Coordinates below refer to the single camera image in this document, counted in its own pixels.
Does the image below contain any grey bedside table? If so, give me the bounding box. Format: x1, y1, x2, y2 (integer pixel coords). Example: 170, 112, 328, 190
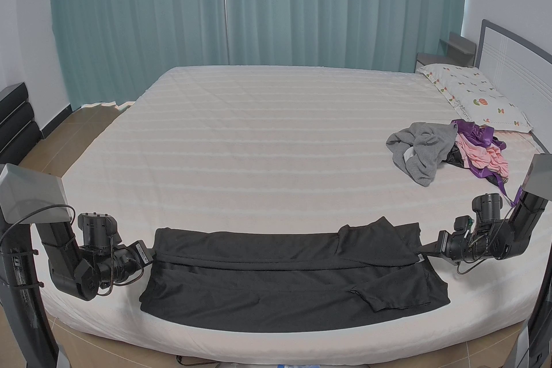
416, 31, 478, 68

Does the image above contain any black cable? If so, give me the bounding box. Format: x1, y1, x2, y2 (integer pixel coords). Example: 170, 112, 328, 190
456, 260, 484, 276
0, 204, 76, 242
174, 353, 226, 367

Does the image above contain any bed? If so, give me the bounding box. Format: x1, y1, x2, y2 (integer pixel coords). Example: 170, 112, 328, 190
19, 18, 552, 361

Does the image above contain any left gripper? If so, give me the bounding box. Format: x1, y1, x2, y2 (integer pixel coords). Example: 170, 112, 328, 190
103, 240, 154, 285

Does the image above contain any black chest of drawers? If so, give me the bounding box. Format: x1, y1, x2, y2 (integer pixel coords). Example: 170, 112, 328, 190
0, 83, 42, 164

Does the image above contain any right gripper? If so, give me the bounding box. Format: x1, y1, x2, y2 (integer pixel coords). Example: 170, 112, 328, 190
436, 229, 479, 265

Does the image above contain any pile of clothes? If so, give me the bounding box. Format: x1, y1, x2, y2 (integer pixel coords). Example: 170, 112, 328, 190
444, 119, 525, 208

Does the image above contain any black T-shirt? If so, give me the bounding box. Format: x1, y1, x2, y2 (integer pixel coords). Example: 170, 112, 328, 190
139, 216, 452, 334

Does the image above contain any grey garment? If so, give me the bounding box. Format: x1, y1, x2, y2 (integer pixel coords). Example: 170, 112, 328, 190
386, 121, 458, 187

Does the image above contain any white printed pillow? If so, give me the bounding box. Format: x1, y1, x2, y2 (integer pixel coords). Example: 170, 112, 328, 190
416, 64, 534, 134

